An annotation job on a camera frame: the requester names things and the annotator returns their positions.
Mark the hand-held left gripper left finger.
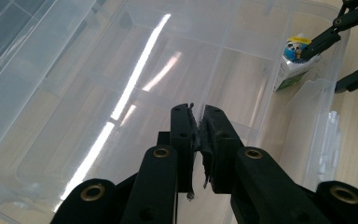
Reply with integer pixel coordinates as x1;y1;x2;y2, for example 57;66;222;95
170;103;198;194

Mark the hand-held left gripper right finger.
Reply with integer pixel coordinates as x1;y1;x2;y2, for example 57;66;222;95
199;105;245;194

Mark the small white cartoon drink carton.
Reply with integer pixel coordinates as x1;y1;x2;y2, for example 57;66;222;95
273;33;323;93

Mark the clear plastic storage box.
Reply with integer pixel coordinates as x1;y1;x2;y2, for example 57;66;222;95
0;0;352;224

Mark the clear plastic box lid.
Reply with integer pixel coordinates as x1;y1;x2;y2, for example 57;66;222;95
0;0;98;169

